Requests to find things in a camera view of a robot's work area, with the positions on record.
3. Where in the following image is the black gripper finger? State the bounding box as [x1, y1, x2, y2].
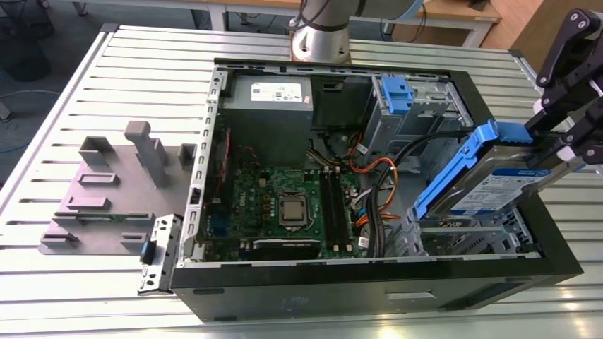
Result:
[553, 115, 603, 167]
[524, 8, 603, 132]

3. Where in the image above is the hard disk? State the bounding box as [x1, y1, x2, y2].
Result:
[412, 119, 556, 224]

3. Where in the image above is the silver disk bay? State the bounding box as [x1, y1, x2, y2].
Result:
[404, 208, 533, 257]

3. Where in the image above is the wooden cabinet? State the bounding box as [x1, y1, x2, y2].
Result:
[510, 0, 603, 98]

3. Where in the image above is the blue drive cage latch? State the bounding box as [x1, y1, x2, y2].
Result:
[380, 76, 414, 116]

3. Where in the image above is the silver drive cage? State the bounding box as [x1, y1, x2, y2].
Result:
[364, 73, 474, 156]

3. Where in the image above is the black RAM slot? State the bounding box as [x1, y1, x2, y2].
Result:
[332, 165, 354, 254]
[318, 165, 341, 252]

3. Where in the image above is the CPU socket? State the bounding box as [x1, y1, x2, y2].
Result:
[274, 190, 312, 232]

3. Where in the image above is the silver CPU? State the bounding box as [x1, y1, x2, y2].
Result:
[280, 201, 305, 222]

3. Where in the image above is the grey power supply unit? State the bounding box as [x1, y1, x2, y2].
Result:
[220, 76, 314, 169]

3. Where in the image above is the black open PC case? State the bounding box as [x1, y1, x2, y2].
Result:
[168, 58, 585, 323]

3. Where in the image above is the black graphics card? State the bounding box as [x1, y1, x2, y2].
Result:
[252, 238, 324, 261]

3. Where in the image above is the green motherboard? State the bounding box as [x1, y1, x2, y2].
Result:
[201, 165, 377, 262]

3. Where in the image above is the grey parts rack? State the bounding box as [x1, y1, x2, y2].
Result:
[36, 121, 198, 257]

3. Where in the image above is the wooden desk white frame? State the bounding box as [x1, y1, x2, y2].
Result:
[190, 0, 502, 49]

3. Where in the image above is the orange power wire bundle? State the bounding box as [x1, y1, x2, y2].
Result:
[348, 132, 402, 227]

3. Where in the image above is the black wire bundle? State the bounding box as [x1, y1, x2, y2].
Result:
[366, 129, 472, 258]

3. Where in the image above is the red twisted fan wire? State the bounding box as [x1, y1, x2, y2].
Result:
[213, 126, 232, 204]

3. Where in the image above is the silver card retention bracket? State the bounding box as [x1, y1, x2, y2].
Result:
[136, 213, 184, 296]

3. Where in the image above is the white floor cable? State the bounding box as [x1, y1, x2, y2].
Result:
[0, 90, 61, 104]

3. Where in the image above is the blue floor cable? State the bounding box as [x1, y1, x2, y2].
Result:
[0, 139, 29, 155]

